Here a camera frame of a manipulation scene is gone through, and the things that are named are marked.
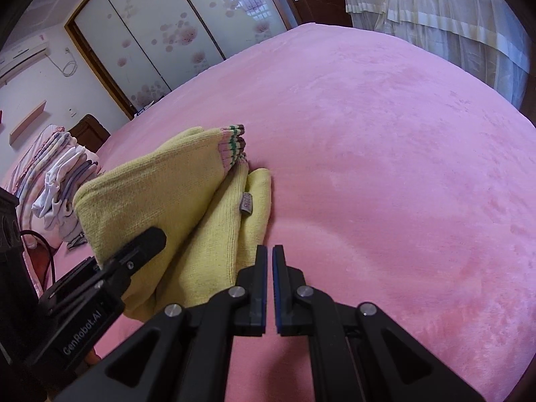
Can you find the floral striped bedding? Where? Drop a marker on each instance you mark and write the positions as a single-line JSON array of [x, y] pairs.
[[25, 167]]

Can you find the yellow striped knit sweater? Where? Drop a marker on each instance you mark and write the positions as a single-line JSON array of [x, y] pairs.
[[167, 184]]

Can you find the white air conditioner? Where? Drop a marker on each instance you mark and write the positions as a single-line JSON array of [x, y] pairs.
[[21, 56]]

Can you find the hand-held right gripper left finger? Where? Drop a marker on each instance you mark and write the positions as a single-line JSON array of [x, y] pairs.
[[264, 284]]

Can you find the brown wooden headboard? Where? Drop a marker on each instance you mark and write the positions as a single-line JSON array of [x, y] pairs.
[[90, 132]]

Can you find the pink fleece blanket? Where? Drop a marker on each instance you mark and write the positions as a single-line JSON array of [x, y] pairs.
[[377, 134]]

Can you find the cream lace furniture cover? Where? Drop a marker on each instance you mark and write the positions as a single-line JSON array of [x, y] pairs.
[[439, 16]]

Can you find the floral sliding-door wardrobe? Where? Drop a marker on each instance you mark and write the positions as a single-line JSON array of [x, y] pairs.
[[167, 29]]

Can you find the wooden wall shelf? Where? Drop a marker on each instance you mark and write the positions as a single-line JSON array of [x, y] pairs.
[[27, 122]]

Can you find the stack of folded clothes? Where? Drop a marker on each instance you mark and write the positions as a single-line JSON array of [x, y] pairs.
[[63, 184]]

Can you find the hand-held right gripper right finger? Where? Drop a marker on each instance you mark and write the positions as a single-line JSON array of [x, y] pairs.
[[276, 284]]

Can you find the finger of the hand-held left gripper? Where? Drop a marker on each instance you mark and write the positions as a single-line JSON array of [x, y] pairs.
[[138, 251]]

